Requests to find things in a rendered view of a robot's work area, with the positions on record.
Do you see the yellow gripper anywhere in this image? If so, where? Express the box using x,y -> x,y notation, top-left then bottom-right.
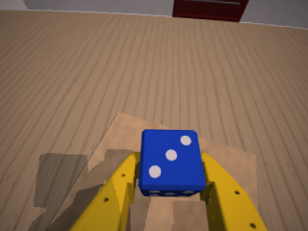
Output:
68,152 -> 268,231

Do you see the tan mat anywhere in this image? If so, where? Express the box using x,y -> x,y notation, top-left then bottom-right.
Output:
46,113 -> 258,231

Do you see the blue die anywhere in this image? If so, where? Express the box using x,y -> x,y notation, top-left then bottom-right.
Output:
139,129 -> 206,197

